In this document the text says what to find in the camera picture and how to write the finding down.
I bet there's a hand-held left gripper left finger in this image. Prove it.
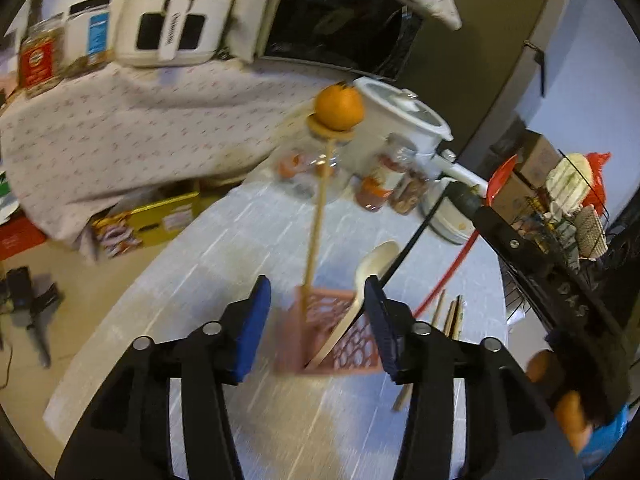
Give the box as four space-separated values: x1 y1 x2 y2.
55 275 273 480

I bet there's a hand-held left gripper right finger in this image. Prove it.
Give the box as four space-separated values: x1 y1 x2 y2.
364 275 586 480

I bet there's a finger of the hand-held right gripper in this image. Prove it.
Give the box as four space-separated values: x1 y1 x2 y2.
471 205 567 297

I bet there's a pink lattice utensil holder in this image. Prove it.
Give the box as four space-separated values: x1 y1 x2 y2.
274 284 387 376

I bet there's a person's right hand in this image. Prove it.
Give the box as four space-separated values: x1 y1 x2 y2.
525 349 596 456

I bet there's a light wooden chopstick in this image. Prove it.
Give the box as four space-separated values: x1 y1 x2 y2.
430 289 447 330

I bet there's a red plate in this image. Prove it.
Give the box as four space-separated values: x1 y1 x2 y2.
484 154 520 208

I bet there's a cream plastic spoon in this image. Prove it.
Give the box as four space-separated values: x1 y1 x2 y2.
302 240 401 368

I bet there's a white bowl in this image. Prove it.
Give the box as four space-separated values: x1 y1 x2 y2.
420 180 482 246

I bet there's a dark wooden chopstick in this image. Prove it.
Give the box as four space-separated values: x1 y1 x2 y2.
451 296 467 339
392 297 460 413

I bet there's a brown cardboard box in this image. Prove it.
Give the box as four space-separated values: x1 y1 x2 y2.
492 130 563 226

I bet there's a red plastic bag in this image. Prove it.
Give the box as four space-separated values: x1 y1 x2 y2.
580 151 613 211

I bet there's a brown spice jar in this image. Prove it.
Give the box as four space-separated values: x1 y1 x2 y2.
389 162 433 216

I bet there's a long wooden chopstick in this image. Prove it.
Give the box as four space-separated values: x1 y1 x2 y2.
303 137 337 288

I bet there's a red-label spice jar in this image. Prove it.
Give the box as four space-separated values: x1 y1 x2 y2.
354 135 413 213

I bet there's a yellow cardboard box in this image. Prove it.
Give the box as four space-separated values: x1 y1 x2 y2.
90 190 221 261

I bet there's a white rice cooker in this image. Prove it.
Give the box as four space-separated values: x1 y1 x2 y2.
349 77 490 198

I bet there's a glass jar with wooden lid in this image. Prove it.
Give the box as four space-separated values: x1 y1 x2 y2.
274 117 358 203

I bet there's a grey refrigerator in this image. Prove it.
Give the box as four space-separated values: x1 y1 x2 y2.
400 0 581 161

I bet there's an orange fruit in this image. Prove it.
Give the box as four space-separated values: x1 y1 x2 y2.
314 85 365 132

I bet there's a black power tool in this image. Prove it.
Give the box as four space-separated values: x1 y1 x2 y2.
0 266 65 368

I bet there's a patterned white tablecloth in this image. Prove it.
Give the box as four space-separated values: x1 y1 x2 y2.
0 55 351 261

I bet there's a red box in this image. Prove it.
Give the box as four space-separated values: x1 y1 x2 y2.
0 212 53 263

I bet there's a black microwave oven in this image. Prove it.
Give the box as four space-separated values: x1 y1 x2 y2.
255 0 426 83

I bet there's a white kitchen appliance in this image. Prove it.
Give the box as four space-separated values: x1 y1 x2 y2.
114 0 248 68

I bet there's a blue-label white jar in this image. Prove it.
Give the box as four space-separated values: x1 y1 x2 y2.
64 0 115 76

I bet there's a red-label glass jar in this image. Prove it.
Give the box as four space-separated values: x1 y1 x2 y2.
17 12 67 98

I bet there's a black wire dish rack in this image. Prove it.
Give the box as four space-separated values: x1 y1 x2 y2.
500 150 640 323

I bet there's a red thin-handled utensil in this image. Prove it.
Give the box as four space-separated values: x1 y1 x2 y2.
414 230 483 313

